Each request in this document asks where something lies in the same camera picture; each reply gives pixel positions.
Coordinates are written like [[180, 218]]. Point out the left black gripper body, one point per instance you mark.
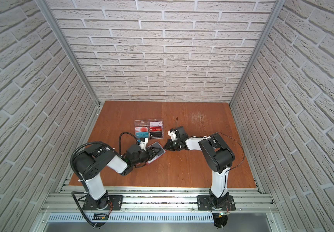
[[147, 155]]

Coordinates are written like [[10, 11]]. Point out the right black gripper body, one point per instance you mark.
[[174, 145]]

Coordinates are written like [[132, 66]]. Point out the red leather card holder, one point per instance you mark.
[[155, 158]]

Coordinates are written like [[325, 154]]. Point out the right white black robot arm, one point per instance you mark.
[[218, 155]]

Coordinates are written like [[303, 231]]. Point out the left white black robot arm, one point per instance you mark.
[[90, 159]]

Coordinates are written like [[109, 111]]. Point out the teal card in organizer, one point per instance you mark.
[[140, 135]]

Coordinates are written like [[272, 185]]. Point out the black cards in organizer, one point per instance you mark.
[[156, 134]]

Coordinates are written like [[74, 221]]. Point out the white red-dot card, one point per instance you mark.
[[141, 129]]

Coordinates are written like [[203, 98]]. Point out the red card in organizer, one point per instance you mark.
[[156, 129]]

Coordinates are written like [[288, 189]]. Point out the clear acrylic card organizer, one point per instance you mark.
[[146, 122]]

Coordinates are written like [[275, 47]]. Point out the white VIP card in organizer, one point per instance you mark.
[[156, 123]]

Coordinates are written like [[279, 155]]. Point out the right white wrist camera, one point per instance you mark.
[[172, 134]]

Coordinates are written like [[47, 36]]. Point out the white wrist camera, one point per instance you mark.
[[172, 134], [143, 143]]

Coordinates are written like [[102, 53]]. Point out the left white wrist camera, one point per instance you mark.
[[143, 143]]

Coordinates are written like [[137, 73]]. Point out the aluminium mounting rail frame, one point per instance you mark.
[[156, 205]]

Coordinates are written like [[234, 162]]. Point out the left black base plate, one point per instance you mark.
[[104, 203]]

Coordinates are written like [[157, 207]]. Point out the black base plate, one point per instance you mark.
[[207, 203], [104, 203]]

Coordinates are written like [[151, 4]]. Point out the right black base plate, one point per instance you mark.
[[207, 203]]

